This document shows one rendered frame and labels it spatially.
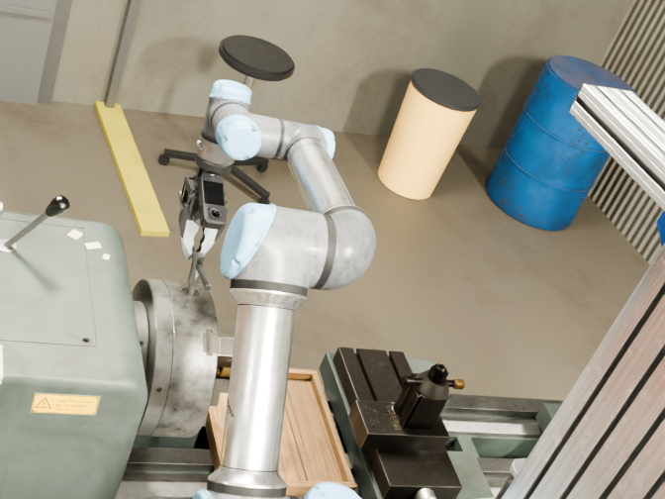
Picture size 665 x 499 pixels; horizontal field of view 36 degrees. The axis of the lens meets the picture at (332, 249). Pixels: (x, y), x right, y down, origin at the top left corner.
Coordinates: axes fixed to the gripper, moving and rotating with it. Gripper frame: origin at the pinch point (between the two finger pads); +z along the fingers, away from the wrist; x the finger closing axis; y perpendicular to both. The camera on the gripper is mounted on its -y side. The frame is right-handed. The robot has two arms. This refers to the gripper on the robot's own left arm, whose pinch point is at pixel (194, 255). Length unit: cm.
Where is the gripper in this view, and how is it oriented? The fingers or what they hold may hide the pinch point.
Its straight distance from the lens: 206.0
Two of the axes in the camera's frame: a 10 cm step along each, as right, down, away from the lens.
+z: -2.7, 8.8, 3.9
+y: -3.1, -4.6, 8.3
